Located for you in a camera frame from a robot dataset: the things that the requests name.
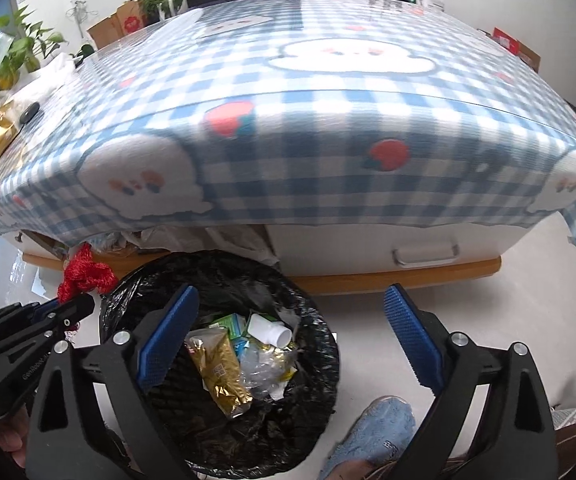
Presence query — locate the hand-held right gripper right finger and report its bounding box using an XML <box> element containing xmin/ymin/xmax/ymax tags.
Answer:
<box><xmin>383</xmin><ymin>284</ymin><xmax>559</xmax><ymax>480</ymax></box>

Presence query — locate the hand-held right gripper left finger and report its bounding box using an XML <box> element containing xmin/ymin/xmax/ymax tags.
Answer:
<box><xmin>26</xmin><ymin>284</ymin><xmax>201</xmax><ymax>480</ymax></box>

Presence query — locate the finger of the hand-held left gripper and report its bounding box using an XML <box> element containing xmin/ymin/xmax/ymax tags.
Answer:
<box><xmin>28</xmin><ymin>292</ymin><xmax>96</xmax><ymax>346</ymax></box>
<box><xmin>15</xmin><ymin>299</ymin><xmax>63</xmax><ymax>321</ymax></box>

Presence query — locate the red wrapper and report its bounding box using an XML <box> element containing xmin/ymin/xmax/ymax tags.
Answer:
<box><xmin>58</xmin><ymin>242</ymin><xmax>118</xmax><ymax>336</ymax></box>

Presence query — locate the green cardboard box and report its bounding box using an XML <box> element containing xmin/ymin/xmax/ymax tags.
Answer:
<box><xmin>203</xmin><ymin>312</ymin><xmax>253</xmax><ymax>358</ymax></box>

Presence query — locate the white pill bottle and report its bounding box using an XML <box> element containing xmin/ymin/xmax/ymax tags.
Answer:
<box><xmin>247</xmin><ymin>314</ymin><xmax>293</xmax><ymax>348</ymax></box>

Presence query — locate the waste bin black liner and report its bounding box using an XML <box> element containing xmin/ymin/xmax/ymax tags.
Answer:
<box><xmin>98</xmin><ymin>250</ymin><xmax>341</xmax><ymax>478</ymax></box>

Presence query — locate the person's left hand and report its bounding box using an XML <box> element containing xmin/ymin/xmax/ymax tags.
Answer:
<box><xmin>0</xmin><ymin>404</ymin><xmax>31</xmax><ymax>468</ymax></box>

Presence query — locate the blue slipper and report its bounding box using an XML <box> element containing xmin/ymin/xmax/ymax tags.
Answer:
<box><xmin>320</xmin><ymin>396</ymin><xmax>416</xmax><ymax>480</ymax></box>

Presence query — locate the blue checked tablecloth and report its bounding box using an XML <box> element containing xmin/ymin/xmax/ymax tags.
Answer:
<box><xmin>0</xmin><ymin>0</ymin><xmax>576</xmax><ymax>248</ymax></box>

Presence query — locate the pothos plant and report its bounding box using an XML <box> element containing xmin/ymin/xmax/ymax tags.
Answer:
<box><xmin>0</xmin><ymin>5</ymin><xmax>68</xmax><ymax>91</ymax></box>

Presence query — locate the cardboard box red flower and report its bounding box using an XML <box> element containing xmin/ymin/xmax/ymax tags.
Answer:
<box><xmin>115</xmin><ymin>0</ymin><xmax>147</xmax><ymax>36</ymax></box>

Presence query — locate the pale spindly plant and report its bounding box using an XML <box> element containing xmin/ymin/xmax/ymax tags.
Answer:
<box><xmin>65</xmin><ymin>0</ymin><xmax>93</xmax><ymax>38</ymax></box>

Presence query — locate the red printed box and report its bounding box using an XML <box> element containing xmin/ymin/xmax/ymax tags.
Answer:
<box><xmin>492</xmin><ymin>27</ymin><xmax>521</xmax><ymax>53</ymax></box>

